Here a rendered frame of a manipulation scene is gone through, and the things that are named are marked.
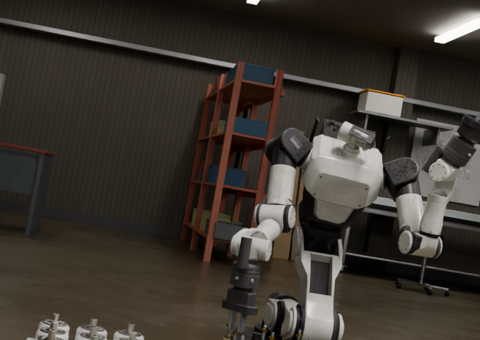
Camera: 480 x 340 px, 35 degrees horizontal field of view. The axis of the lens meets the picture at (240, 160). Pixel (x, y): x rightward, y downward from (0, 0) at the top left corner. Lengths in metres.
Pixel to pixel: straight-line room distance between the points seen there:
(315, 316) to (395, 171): 0.58
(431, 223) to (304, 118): 8.00
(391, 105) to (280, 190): 7.63
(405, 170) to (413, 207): 0.14
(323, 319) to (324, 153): 0.59
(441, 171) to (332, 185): 0.39
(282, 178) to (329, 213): 0.25
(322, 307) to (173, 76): 7.78
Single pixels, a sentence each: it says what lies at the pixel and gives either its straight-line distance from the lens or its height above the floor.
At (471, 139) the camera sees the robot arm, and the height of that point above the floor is 1.05.
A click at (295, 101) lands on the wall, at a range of 10.52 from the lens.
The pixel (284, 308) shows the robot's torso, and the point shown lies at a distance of 3.12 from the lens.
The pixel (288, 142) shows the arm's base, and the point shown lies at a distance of 2.68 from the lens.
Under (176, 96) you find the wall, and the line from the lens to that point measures 10.32.
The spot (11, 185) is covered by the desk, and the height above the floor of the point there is 0.44.
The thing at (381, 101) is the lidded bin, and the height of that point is 2.23.
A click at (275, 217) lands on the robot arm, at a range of 2.58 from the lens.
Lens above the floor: 0.76
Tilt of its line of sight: 2 degrees up
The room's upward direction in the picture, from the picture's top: 10 degrees clockwise
